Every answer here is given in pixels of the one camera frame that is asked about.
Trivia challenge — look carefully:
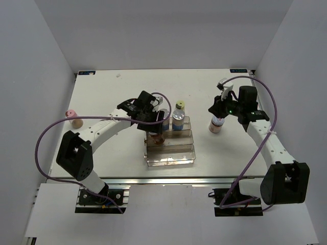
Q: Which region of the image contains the blue table sticker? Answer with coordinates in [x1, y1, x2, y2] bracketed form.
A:
[78, 70, 96, 76]
[229, 68, 248, 73]

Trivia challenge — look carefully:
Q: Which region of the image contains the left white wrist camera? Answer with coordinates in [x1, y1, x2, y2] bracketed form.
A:
[152, 96, 164, 107]

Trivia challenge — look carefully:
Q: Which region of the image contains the blue label bottle silver lid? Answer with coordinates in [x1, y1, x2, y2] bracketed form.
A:
[160, 109, 170, 131]

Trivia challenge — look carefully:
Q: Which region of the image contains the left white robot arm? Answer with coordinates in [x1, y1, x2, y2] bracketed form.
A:
[56, 91, 166, 204]

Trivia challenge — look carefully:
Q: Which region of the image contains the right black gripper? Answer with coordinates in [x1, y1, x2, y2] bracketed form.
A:
[208, 91, 243, 119]

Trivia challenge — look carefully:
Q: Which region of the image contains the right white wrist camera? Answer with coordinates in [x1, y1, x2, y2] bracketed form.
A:
[217, 78, 233, 101]

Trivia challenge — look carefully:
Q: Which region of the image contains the beige bottle yellow cap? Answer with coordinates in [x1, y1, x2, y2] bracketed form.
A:
[175, 100, 185, 111]

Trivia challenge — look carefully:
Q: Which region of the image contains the pink cap bottle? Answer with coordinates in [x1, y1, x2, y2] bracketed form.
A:
[65, 109, 83, 129]

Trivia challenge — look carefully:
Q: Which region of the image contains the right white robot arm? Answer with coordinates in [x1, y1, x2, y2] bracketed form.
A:
[209, 85, 310, 205]

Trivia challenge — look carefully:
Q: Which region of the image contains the left blue table sticker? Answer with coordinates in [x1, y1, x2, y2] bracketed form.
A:
[78, 70, 96, 76]

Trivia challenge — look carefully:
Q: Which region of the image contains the dark sauce jar white lid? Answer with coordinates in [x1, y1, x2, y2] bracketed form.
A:
[149, 132, 165, 145]

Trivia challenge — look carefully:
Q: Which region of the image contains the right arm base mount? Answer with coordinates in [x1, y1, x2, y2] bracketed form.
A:
[207, 180, 263, 217]

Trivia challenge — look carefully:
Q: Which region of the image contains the tall blue label bottle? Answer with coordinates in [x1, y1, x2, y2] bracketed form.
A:
[172, 109, 185, 131]

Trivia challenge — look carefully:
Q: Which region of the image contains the light sauce jar white lid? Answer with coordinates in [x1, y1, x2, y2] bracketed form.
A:
[208, 116, 225, 134]

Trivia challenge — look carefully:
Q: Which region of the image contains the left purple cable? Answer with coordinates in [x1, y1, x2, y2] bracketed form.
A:
[34, 91, 172, 214]

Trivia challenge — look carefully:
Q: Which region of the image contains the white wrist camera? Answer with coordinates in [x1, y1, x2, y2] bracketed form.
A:
[217, 78, 233, 101]
[152, 96, 164, 107]

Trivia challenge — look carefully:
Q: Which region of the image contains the right blue table sticker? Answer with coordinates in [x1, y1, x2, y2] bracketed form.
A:
[229, 68, 248, 73]

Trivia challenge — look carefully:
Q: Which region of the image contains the clear plastic organizer tray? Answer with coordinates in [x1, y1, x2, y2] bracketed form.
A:
[145, 116, 196, 167]

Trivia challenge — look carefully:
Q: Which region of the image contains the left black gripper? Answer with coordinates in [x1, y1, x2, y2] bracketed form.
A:
[137, 108, 165, 134]

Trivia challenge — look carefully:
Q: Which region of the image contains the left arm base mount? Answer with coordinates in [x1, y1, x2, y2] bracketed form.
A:
[75, 185, 130, 214]

